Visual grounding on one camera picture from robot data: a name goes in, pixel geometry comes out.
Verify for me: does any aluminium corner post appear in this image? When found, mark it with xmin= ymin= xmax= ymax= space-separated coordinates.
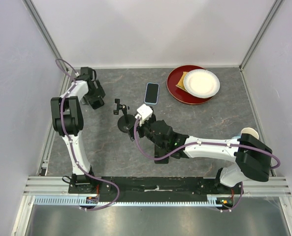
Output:
xmin=239 ymin=0 xmax=284 ymax=71
xmin=22 ymin=0 xmax=70 ymax=74

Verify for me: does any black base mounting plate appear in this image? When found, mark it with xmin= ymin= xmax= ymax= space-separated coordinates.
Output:
xmin=62 ymin=176 xmax=244 ymax=206

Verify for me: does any yellow sponge cloth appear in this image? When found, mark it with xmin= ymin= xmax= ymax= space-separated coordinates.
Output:
xmin=176 ymin=71 xmax=188 ymax=92

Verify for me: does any black smartphone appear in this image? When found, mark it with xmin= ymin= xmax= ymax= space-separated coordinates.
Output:
xmin=85 ymin=95 xmax=104 ymax=110

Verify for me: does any light blue mug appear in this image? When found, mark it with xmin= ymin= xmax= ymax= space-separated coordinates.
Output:
xmin=233 ymin=127 xmax=260 ymax=139

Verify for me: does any aluminium frame rail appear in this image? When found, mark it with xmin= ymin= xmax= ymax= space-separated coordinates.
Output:
xmin=24 ymin=177 xmax=291 ymax=197

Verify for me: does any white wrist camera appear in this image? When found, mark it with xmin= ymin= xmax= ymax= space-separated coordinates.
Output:
xmin=134 ymin=104 xmax=153 ymax=126
xmin=81 ymin=97 xmax=87 ymax=105

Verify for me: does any black round-base clamp stand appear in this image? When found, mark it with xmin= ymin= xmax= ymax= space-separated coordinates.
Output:
xmin=113 ymin=98 xmax=136 ymax=133

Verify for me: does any aluminium corner post right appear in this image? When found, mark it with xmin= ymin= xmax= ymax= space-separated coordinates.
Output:
xmin=239 ymin=0 xmax=284 ymax=71

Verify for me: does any blue-cased smartphone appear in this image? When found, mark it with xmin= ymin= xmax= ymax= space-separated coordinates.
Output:
xmin=144 ymin=83 xmax=160 ymax=105

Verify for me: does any slotted cable duct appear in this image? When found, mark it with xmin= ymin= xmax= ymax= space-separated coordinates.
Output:
xmin=34 ymin=196 xmax=234 ymax=207

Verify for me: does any black folding phone stand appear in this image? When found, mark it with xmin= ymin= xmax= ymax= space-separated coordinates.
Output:
xmin=154 ymin=146 xmax=170 ymax=164

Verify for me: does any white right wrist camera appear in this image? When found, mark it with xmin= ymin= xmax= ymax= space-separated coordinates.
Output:
xmin=134 ymin=104 xmax=153 ymax=126

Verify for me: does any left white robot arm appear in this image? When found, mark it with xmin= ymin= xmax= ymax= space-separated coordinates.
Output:
xmin=50 ymin=67 xmax=105 ymax=194

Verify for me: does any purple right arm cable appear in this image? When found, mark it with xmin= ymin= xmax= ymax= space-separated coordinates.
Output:
xmin=133 ymin=117 xmax=282 ymax=214

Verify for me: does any round red tray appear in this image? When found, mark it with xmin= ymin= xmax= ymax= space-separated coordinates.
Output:
xmin=166 ymin=65 xmax=212 ymax=105

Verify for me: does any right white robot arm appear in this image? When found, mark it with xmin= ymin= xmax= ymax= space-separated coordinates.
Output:
xmin=126 ymin=116 xmax=272 ymax=194

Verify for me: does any aluminium corner post left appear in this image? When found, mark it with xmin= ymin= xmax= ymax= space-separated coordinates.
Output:
xmin=22 ymin=0 xmax=70 ymax=74

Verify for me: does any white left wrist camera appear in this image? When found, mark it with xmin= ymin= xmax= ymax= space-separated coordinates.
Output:
xmin=81 ymin=97 xmax=87 ymax=105

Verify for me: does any white paper plate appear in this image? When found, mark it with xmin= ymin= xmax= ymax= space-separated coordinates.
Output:
xmin=183 ymin=69 xmax=220 ymax=99

